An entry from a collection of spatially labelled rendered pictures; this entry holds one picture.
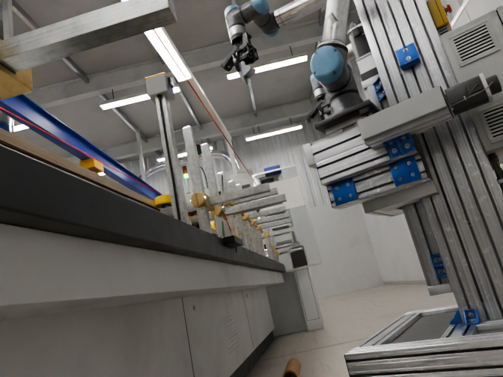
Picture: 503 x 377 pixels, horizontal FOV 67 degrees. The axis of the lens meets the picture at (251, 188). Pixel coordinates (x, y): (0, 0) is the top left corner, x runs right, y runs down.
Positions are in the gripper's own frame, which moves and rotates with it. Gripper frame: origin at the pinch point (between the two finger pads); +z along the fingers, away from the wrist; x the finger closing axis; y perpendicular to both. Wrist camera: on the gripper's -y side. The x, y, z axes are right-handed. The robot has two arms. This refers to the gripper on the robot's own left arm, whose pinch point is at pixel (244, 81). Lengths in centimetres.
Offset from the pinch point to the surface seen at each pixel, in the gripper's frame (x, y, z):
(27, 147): -84, -10, 43
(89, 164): 239, -464, -178
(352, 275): 868, -311, 92
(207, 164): 3.9, -30.7, 25.1
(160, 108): -42.8, -8.3, 21.4
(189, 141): -18.5, -19.5, 23.3
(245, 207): 13, -21, 47
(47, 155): -78, -13, 43
